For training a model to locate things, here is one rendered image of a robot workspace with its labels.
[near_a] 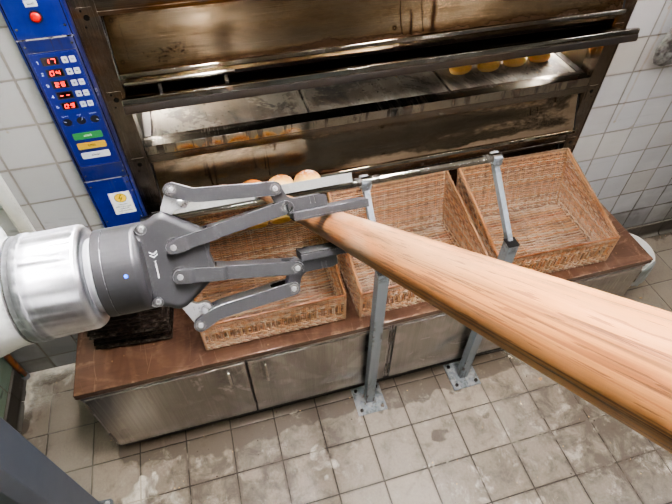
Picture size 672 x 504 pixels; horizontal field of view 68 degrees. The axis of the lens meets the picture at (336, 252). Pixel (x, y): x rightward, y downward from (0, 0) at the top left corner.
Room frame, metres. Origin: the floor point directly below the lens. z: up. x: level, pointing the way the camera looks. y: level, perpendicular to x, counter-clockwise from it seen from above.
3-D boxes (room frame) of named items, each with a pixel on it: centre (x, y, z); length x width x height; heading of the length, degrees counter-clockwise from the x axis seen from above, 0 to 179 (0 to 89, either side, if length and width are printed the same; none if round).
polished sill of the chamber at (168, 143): (1.72, -0.18, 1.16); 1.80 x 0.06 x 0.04; 106
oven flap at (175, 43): (1.70, -0.19, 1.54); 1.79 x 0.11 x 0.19; 106
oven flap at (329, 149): (1.70, -0.19, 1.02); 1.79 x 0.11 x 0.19; 106
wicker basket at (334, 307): (1.29, 0.29, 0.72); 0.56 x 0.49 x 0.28; 105
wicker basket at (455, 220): (1.45, -0.29, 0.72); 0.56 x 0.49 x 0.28; 106
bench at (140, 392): (1.39, -0.16, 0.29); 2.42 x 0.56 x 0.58; 106
